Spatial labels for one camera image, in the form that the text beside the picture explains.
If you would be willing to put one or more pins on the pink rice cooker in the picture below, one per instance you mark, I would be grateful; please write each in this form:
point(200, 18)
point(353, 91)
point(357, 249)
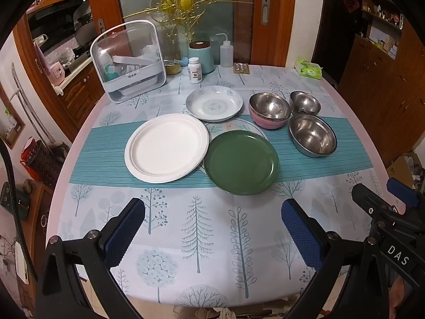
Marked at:
point(54, 73)

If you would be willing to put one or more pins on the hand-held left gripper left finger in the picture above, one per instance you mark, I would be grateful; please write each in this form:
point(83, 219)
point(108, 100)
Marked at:
point(126, 232)

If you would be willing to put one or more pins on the teal striped table runner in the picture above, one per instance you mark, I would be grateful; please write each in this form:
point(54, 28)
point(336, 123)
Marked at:
point(99, 159)

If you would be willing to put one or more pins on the white plate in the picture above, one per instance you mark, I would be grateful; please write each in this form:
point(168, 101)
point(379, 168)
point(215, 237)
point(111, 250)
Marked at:
point(166, 146)

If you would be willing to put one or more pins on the blister pack of ampoules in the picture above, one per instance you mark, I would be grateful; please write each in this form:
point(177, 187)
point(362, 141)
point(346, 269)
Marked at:
point(241, 67)

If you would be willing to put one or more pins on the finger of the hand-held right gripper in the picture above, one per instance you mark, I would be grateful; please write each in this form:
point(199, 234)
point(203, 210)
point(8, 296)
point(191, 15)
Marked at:
point(401, 192)
point(363, 197)

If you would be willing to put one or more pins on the frosted glass door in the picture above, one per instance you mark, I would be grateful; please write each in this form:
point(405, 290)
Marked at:
point(212, 20)

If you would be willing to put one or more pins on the small steel bowl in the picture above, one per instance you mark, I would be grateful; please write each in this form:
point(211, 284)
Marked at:
point(305, 103)

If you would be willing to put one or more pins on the red bag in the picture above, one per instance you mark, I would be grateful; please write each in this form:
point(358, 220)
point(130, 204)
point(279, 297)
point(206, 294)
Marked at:
point(30, 153)

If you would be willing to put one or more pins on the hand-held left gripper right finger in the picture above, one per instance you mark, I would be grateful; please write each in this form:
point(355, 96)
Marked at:
point(302, 236)

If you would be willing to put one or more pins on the teal canister with brown lid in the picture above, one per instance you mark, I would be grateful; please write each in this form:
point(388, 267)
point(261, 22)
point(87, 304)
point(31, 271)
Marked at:
point(202, 59)

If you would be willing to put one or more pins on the wooden cabinet with shelves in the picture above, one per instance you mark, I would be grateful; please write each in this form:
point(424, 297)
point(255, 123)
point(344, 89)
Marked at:
point(375, 79)

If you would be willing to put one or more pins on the black range hood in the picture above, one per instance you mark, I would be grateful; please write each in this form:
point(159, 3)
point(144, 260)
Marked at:
point(59, 20)

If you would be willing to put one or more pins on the green plate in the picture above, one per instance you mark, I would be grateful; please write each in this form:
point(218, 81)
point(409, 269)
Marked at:
point(240, 162)

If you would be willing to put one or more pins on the clear squeeze bottle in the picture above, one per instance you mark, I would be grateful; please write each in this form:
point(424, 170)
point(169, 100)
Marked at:
point(227, 55)

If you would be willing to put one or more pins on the cardboard box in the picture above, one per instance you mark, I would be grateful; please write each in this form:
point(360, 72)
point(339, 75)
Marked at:
point(400, 169)

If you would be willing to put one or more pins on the pink steel-lined bowl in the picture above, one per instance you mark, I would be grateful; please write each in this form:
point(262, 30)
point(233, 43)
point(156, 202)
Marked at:
point(269, 108)

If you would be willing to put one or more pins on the white pill bottle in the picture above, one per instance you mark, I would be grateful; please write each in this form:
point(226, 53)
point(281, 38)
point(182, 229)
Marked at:
point(195, 71)

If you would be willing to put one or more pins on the small glass jar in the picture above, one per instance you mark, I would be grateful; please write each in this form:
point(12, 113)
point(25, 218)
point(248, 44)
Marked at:
point(172, 69)

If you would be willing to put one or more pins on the green tissue pack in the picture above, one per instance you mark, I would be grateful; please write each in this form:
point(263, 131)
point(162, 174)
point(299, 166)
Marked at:
point(308, 69)

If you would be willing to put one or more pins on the patterned porcelain plate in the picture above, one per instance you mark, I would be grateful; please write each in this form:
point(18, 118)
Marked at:
point(214, 104)

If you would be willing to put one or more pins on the large steel bowl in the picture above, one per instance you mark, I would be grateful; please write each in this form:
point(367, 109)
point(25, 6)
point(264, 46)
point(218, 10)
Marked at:
point(312, 136)

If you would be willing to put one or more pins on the tree-print tablecloth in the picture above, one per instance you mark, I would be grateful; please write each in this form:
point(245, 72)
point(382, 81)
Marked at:
point(199, 239)

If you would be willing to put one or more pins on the gold door ornament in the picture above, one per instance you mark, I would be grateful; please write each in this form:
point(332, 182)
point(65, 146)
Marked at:
point(186, 3)

